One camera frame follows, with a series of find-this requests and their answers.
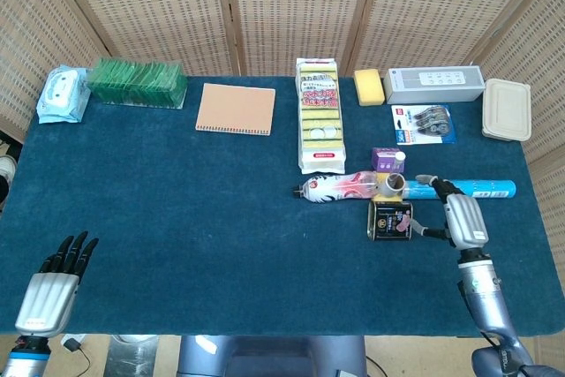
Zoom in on blue table cloth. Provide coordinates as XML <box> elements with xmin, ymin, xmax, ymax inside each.
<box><xmin>0</xmin><ymin>75</ymin><xmax>565</xmax><ymax>337</ymax></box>

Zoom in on white shoe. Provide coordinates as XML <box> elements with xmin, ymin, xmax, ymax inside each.
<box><xmin>0</xmin><ymin>154</ymin><xmax>18</xmax><ymax>184</ymax></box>

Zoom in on wicker folding screen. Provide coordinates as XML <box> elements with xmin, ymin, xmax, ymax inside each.
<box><xmin>0</xmin><ymin>0</ymin><xmax>565</xmax><ymax>377</ymax></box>

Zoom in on black luncheon meat can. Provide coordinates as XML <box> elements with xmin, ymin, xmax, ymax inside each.
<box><xmin>365</xmin><ymin>199</ymin><xmax>415</xmax><ymax>242</ymax></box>

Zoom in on blue grey robot torso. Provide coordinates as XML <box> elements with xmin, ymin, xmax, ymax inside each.
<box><xmin>177</xmin><ymin>335</ymin><xmax>367</xmax><ymax>377</ymax></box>

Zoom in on yellow sponge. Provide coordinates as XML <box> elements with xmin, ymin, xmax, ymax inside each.
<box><xmin>353</xmin><ymin>68</ymin><xmax>386</xmax><ymax>107</ymax></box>

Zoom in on grey white power strip box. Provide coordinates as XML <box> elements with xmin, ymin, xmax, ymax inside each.
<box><xmin>382</xmin><ymin>65</ymin><xmax>486</xmax><ymax>106</ymax></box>

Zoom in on orange spiral notebook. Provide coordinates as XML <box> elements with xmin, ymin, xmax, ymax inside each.
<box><xmin>195</xmin><ymin>82</ymin><xmax>277</xmax><ymax>138</ymax></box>

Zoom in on yellow sponge multipack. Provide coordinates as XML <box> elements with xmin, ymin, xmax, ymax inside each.
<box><xmin>295</xmin><ymin>57</ymin><xmax>347</xmax><ymax>176</ymax></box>

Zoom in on small yellow block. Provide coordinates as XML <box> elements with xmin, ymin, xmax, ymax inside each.
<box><xmin>373</xmin><ymin>189</ymin><xmax>403</xmax><ymax>204</ymax></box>

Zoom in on light blue cylinder tube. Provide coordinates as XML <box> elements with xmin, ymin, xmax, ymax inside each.
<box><xmin>403</xmin><ymin>178</ymin><xmax>517</xmax><ymax>200</ymax></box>

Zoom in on silver metal stand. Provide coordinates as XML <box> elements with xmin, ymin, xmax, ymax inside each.
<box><xmin>104</xmin><ymin>335</ymin><xmax>160</xmax><ymax>377</ymax></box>

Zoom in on plastic bottle red white label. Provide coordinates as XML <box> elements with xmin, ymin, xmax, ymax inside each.
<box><xmin>290</xmin><ymin>170</ymin><xmax>381</xmax><ymax>203</ymax></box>

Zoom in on small purple box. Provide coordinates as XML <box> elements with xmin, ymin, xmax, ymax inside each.
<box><xmin>371</xmin><ymin>147</ymin><xmax>407</xmax><ymax>174</ymax></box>

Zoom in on grey cardboard roll core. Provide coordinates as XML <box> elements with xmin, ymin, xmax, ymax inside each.
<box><xmin>378</xmin><ymin>172</ymin><xmax>407</xmax><ymax>198</ymax></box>

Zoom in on beige lidded food container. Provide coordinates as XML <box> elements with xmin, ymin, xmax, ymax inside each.
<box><xmin>480</xmin><ymin>78</ymin><xmax>533</xmax><ymax>143</ymax></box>

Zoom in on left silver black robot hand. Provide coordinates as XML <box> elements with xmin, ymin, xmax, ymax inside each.
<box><xmin>15</xmin><ymin>230</ymin><xmax>101</xmax><ymax>338</ymax></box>

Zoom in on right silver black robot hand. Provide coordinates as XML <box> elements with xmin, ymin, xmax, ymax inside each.
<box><xmin>409</xmin><ymin>173</ymin><xmax>491</xmax><ymax>263</ymax></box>

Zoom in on clear box of green packets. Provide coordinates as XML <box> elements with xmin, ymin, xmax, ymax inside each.
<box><xmin>86</xmin><ymin>57</ymin><xmax>189</xmax><ymax>109</ymax></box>

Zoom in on blue wet wipes pack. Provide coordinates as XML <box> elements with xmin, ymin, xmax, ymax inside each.
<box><xmin>37</xmin><ymin>64</ymin><xmax>93</xmax><ymax>125</ymax></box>

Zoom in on correction tape blister pack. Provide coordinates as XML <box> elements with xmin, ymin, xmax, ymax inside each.
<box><xmin>390</xmin><ymin>103</ymin><xmax>459</xmax><ymax>147</ymax></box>

